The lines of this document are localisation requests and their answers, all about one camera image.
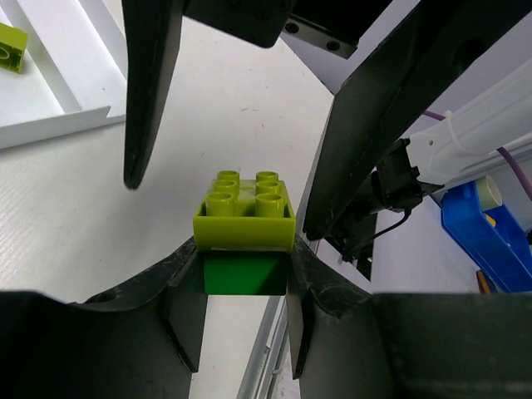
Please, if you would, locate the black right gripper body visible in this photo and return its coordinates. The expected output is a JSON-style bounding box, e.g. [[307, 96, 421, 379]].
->
[[185, 0, 390, 59]]

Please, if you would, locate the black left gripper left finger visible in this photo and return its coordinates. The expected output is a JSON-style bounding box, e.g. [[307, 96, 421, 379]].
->
[[1, 239, 207, 398]]

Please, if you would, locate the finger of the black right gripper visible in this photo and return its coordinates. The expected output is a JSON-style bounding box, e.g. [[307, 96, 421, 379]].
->
[[303, 1, 531, 240], [121, 0, 184, 190]]

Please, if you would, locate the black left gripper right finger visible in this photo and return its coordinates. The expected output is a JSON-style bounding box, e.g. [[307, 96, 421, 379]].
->
[[286, 239, 531, 398]]

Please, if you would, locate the lime-green lego pair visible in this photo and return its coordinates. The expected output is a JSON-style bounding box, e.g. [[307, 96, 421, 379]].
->
[[0, 22, 28, 74]]

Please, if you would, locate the yellow-green lego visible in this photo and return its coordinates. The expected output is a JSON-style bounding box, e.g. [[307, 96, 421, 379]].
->
[[193, 170, 296, 296]]

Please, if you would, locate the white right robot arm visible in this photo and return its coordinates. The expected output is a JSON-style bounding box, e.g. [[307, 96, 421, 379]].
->
[[122, 1, 531, 240]]

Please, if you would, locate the white divided sorting tray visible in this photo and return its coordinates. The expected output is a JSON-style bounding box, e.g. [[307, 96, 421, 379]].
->
[[1, 1, 127, 149]]

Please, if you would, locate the blue storage bin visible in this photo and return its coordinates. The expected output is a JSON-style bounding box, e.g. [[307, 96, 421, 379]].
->
[[441, 182, 531, 293]]

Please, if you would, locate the aluminium table front rail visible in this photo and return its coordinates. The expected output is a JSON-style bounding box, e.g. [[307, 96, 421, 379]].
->
[[236, 232, 321, 399]]

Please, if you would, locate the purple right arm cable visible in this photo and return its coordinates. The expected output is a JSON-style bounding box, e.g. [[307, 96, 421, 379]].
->
[[422, 110, 532, 196]]

